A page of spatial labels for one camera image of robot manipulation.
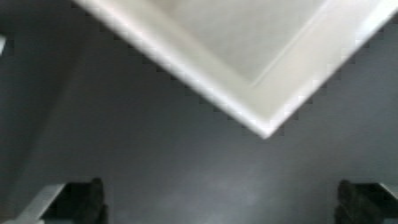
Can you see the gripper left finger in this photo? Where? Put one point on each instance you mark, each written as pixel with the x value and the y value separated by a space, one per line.
pixel 66 204

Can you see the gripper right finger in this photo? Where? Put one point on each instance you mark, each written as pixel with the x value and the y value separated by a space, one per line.
pixel 367 203

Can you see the white drawer tray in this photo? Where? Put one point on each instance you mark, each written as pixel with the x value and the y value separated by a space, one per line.
pixel 253 50

